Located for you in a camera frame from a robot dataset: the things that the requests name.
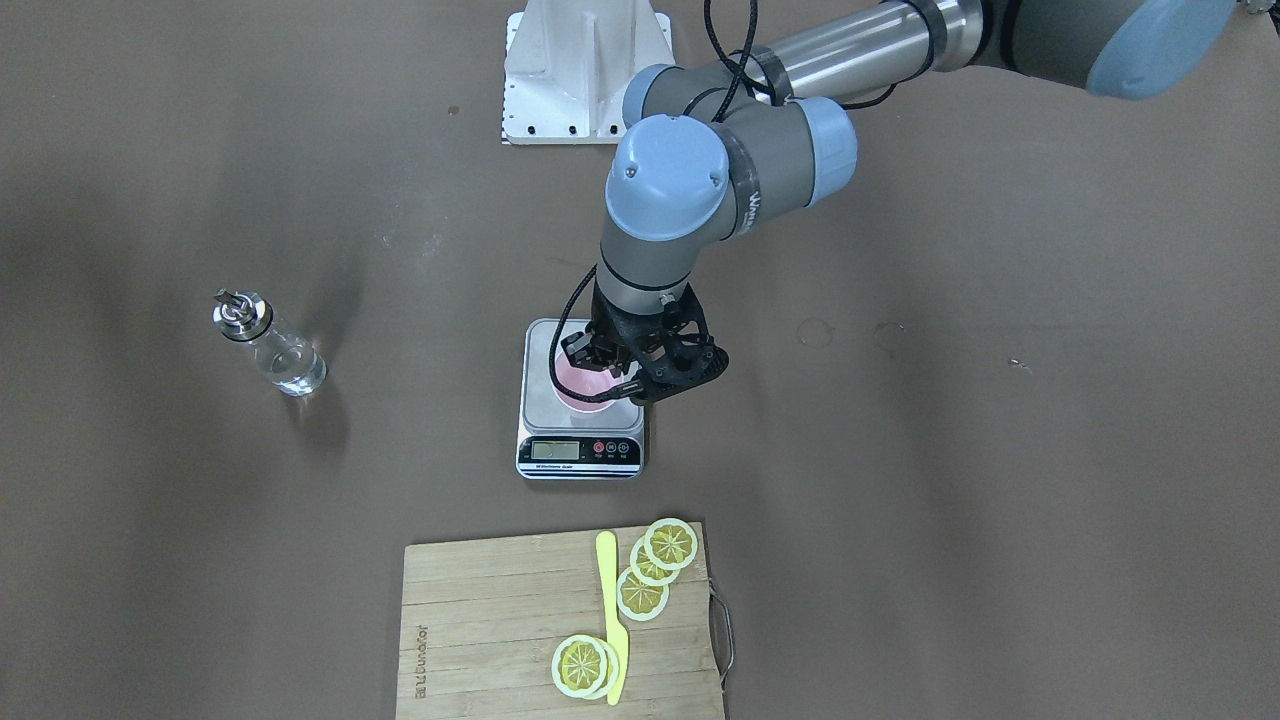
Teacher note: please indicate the lemon slice pair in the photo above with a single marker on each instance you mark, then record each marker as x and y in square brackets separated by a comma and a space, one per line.
[612, 670]
[577, 667]

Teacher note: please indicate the pink plastic cup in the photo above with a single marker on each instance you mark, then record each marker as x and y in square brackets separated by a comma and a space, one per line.
[583, 382]

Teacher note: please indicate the lemon slice row middle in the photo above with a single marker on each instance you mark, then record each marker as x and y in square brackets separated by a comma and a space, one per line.
[646, 571]

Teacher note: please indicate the wooden cutting board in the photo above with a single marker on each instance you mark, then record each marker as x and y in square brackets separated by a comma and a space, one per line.
[481, 620]

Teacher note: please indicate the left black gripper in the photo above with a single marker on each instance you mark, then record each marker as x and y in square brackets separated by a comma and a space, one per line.
[609, 327]

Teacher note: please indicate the clear glass sauce bottle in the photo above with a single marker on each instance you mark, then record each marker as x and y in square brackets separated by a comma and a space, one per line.
[279, 351]

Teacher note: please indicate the lemon slice row end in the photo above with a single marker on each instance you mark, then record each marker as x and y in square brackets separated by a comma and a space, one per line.
[671, 543]

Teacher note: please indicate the yellow plastic knife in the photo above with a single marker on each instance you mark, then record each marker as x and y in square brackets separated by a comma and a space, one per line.
[616, 635]

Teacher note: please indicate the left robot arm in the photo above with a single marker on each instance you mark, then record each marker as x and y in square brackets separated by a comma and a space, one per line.
[710, 153]

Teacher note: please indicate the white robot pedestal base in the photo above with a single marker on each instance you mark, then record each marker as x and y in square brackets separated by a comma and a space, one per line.
[568, 64]

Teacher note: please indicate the silver kitchen scale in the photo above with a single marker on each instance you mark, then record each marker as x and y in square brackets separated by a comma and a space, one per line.
[560, 438]

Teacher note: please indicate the lemon slice front pair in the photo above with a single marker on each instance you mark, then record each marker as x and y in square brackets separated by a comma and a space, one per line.
[577, 667]

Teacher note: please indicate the lemon slice back pair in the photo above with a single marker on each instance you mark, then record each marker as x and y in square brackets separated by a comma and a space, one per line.
[612, 670]

